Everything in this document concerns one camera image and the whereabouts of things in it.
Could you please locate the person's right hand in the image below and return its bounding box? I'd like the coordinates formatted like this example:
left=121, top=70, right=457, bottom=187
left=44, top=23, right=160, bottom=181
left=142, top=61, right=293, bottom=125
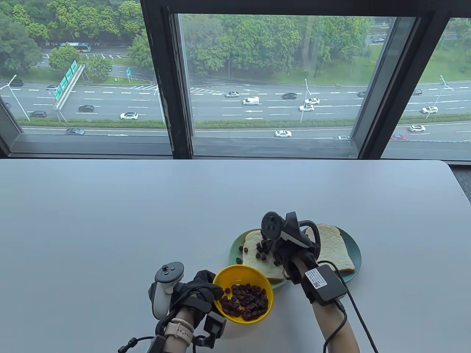
left=272, top=237, right=319, bottom=284

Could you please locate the person's left hand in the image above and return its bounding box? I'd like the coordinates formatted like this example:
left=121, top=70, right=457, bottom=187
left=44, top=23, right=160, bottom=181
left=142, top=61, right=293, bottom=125
left=171, top=270, right=226, bottom=328

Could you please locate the white toast slice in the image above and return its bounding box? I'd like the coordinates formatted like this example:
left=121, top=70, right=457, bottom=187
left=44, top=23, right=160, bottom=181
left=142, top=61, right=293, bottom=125
left=242, top=229, right=286, bottom=280
left=305, top=224, right=355, bottom=272

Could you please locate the yellow bowl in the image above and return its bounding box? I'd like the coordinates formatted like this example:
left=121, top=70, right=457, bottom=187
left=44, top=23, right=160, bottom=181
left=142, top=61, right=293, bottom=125
left=213, top=265, right=275, bottom=325

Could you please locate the pink band wristwatch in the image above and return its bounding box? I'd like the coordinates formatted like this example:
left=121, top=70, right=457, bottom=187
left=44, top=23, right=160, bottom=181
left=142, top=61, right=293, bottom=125
left=164, top=318, right=194, bottom=345

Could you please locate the blue plate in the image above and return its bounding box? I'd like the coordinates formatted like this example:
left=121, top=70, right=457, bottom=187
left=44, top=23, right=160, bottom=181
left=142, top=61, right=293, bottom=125
left=302, top=224, right=362, bottom=284

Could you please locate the light green plate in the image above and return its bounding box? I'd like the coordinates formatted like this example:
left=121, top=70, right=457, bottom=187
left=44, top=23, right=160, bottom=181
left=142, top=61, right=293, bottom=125
left=229, top=230, right=291, bottom=291

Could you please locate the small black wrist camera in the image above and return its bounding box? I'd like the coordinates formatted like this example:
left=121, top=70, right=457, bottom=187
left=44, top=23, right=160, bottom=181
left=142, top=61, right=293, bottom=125
left=203, top=313, right=227, bottom=348

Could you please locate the person's right forearm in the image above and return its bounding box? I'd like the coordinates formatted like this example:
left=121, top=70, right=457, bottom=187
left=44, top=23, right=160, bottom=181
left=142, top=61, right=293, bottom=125
left=312, top=302, right=360, bottom=353

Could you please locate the person's left forearm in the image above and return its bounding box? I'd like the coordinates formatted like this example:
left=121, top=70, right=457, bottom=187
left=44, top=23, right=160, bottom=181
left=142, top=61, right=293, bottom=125
left=164, top=307, right=201, bottom=353

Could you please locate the pile of dark cranberries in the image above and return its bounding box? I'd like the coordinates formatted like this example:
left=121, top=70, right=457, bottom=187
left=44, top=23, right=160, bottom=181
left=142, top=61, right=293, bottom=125
left=220, top=283, right=268, bottom=321

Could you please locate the black window frame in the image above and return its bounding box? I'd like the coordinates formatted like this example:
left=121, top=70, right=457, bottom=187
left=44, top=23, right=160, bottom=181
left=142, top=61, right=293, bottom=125
left=0, top=0, right=471, bottom=162

